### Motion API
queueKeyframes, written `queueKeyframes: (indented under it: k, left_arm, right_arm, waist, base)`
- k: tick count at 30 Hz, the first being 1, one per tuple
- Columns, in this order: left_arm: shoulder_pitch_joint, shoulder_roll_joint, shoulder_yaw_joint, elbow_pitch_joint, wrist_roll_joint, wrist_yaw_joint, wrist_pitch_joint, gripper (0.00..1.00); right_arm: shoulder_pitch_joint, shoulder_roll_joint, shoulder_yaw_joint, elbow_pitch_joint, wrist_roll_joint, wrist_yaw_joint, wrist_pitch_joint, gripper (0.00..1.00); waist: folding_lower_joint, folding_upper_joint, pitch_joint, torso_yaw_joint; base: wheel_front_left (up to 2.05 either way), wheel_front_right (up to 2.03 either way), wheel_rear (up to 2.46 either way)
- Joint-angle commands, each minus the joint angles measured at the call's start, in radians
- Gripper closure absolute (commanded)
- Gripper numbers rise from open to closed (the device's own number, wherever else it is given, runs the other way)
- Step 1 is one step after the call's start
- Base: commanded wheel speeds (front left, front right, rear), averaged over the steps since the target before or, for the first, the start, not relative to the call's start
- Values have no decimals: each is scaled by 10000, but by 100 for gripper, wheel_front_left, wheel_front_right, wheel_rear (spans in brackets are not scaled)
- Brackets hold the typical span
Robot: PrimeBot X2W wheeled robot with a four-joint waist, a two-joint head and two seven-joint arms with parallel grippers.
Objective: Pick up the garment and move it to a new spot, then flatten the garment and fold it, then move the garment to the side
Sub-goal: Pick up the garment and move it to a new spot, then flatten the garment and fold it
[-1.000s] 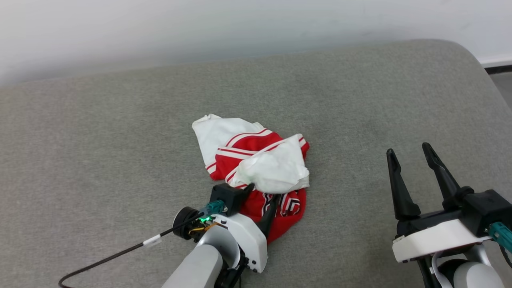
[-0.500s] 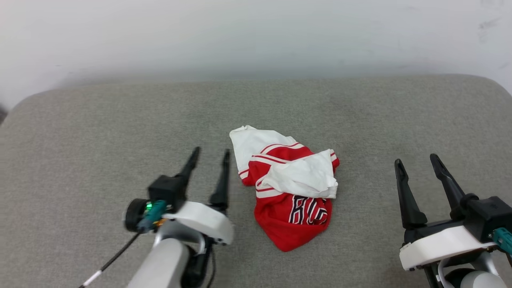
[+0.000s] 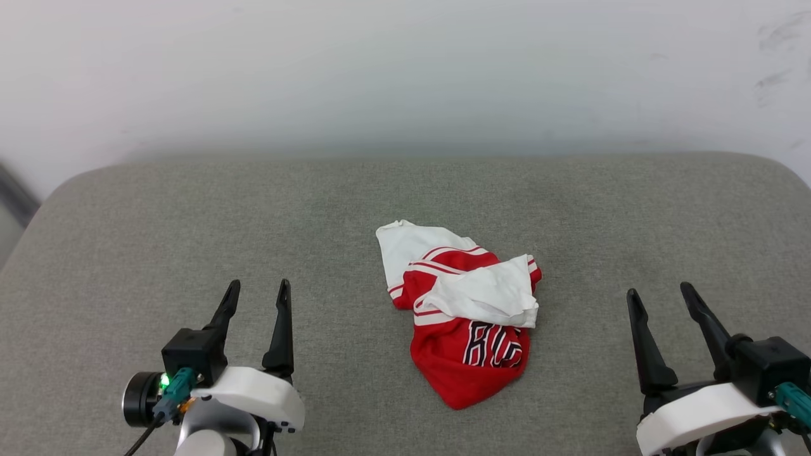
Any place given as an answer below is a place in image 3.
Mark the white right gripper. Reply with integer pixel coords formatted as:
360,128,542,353
627,282,786,456

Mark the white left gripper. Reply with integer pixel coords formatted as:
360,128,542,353
189,279,306,435

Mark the red white sports jersey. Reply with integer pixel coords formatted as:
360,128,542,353
375,220,543,410

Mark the grey fabric sofa cushion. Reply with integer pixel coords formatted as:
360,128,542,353
0,152,811,456

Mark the teal left camera cable plug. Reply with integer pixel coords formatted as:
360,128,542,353
151,367,198,424

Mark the teal camera cable plug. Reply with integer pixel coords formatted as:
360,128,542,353
772,381,811,428
151,367,198,424

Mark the teal right camera cable plug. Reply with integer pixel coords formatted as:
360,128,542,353
772,381,811,428

